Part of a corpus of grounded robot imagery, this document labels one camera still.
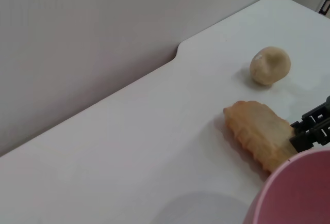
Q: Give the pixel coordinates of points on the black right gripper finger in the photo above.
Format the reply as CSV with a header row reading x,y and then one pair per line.
x,y
313,118
306,141

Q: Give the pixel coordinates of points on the orange striped bread roll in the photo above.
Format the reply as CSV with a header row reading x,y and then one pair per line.
x,y
257,133

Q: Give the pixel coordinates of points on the pink plastic bowl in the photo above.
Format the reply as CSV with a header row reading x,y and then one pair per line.
x,y
299,190

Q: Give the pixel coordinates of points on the beige round bread bun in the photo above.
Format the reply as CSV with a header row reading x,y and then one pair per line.
x,y
269,65

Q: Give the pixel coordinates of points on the black door latch plate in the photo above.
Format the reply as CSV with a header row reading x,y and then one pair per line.
x,y
326,6

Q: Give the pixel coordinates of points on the grey metal door frame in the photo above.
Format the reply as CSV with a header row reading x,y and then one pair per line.
x,y
325,2

